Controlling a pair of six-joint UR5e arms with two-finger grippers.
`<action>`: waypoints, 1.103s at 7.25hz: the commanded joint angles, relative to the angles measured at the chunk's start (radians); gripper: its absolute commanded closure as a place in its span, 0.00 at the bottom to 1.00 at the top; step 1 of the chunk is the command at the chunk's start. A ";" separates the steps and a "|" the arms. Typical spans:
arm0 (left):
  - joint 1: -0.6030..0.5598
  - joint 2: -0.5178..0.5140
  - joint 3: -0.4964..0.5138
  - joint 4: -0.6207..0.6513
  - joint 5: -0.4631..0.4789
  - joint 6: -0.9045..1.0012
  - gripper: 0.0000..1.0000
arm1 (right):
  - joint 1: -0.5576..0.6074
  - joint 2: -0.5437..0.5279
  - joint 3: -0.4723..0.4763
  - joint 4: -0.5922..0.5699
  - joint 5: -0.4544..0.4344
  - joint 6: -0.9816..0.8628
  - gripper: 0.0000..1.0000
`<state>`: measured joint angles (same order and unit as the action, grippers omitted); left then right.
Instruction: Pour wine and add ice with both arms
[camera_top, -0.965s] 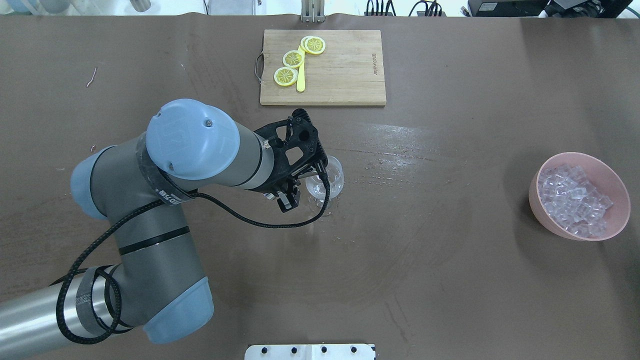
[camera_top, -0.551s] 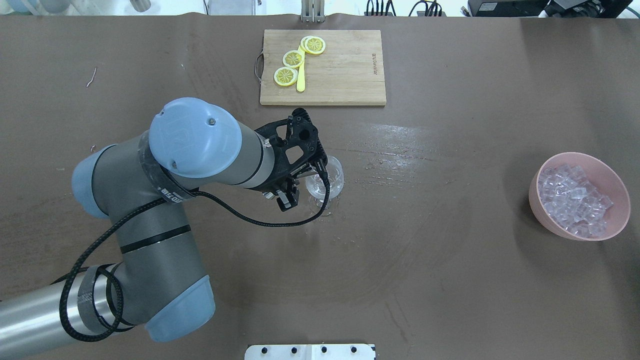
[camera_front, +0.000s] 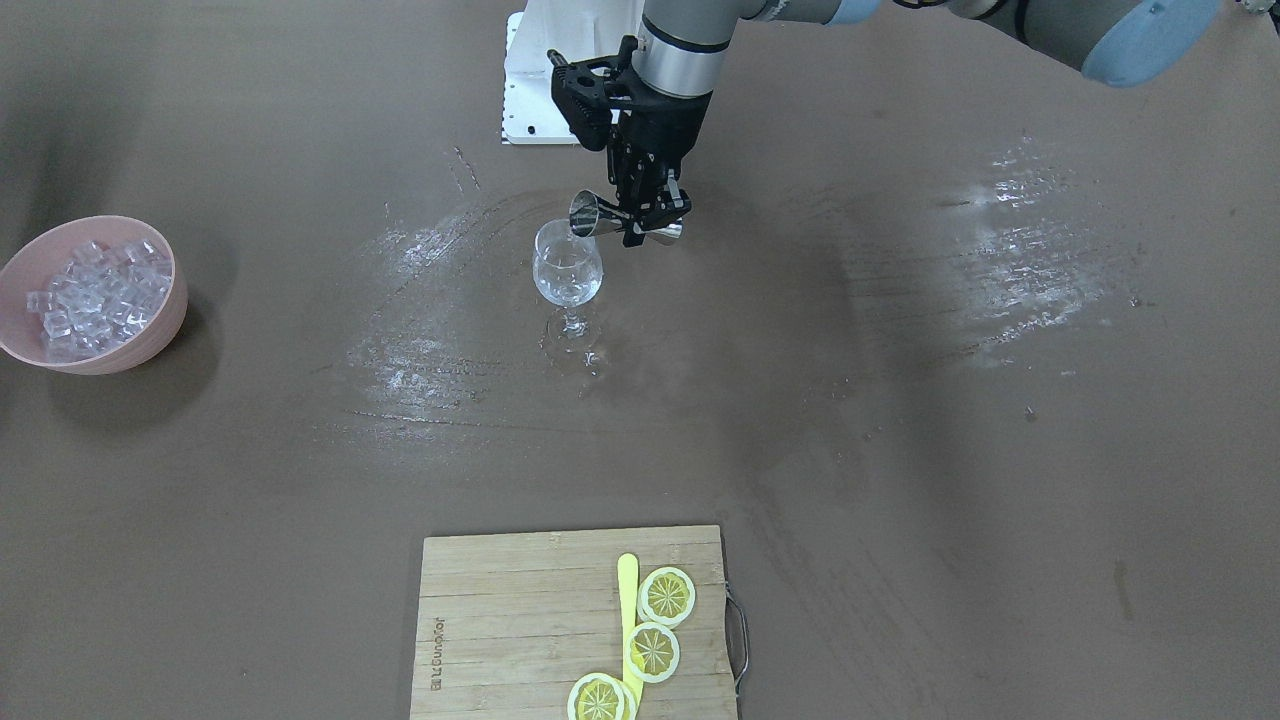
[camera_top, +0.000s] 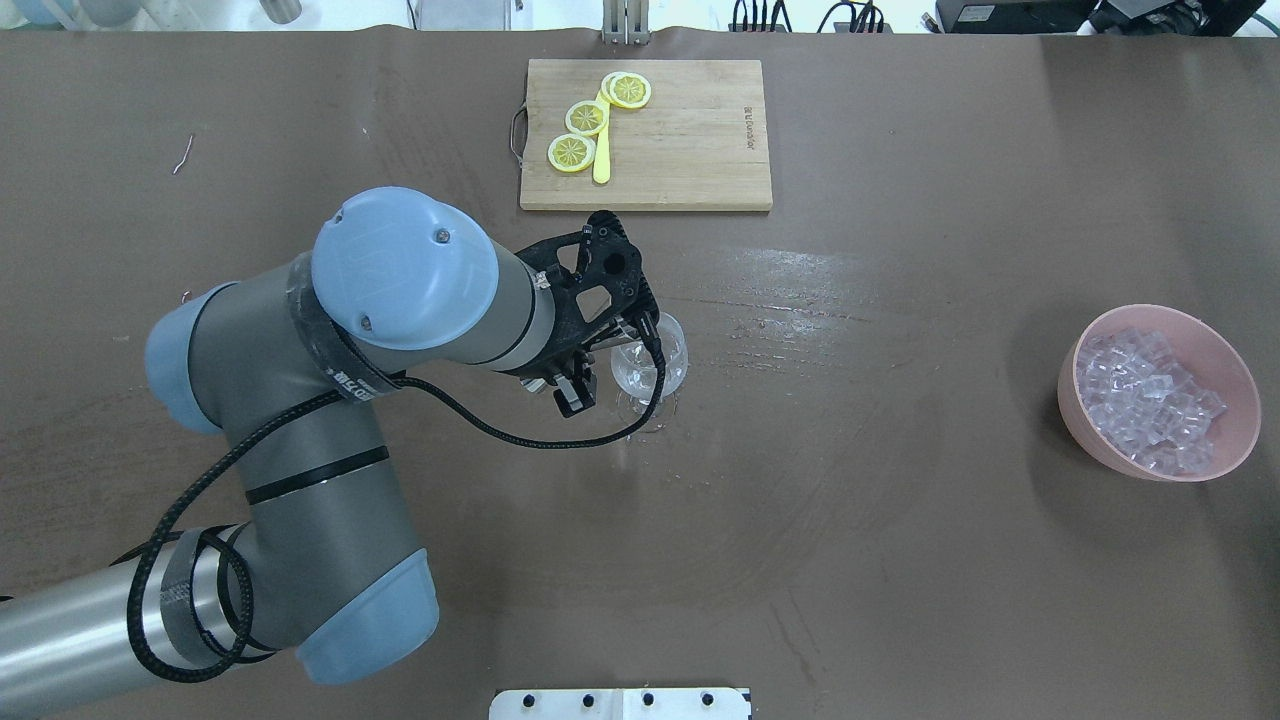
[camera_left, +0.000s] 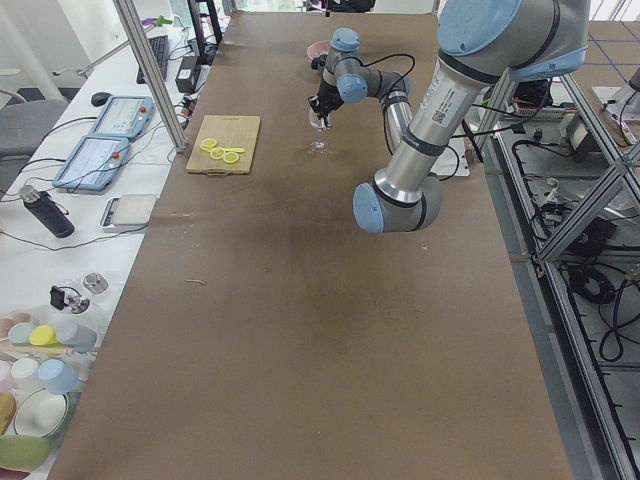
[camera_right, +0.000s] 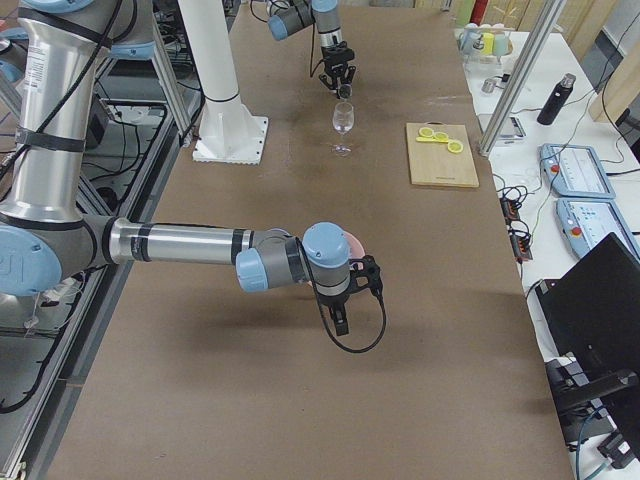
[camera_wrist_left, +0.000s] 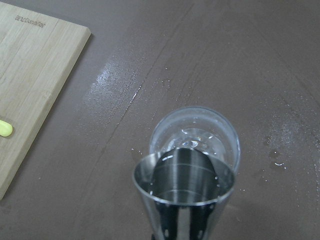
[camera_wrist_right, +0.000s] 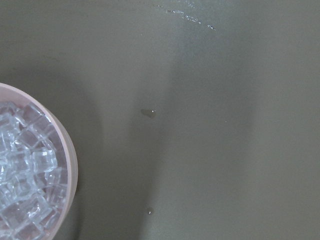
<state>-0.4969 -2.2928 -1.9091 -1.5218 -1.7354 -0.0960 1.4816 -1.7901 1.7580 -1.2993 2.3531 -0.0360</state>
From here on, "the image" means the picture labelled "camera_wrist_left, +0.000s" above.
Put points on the steel double jigger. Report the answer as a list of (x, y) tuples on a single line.
[(184, 192)]

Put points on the clear wine glass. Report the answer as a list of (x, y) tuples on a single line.
[(199, 128)]

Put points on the bamboo cutting board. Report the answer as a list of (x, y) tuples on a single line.
[(37, 54)]

